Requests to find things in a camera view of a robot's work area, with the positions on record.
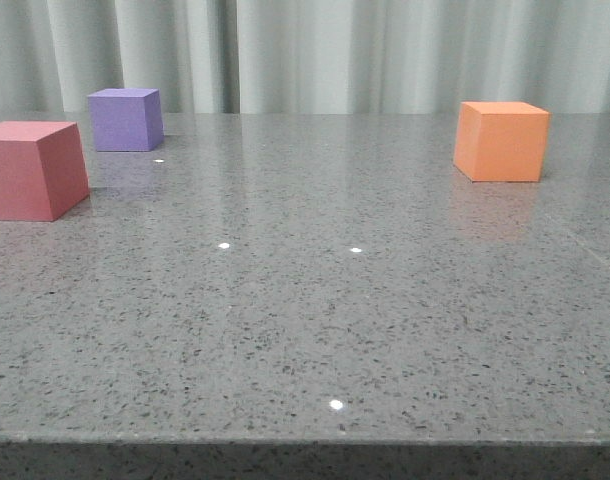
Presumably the purple foam cube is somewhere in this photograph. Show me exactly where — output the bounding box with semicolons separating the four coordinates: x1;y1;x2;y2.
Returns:
87;88;164;151

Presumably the pale green curtain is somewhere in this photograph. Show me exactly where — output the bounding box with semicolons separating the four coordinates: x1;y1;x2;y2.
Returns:
0;1;610;113

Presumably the orange foam cube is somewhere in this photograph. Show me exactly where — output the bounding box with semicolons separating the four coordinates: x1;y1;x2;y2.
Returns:
453;101;551;182

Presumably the red foam cube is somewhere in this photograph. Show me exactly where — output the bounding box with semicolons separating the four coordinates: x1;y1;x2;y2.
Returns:
0;121;90;221

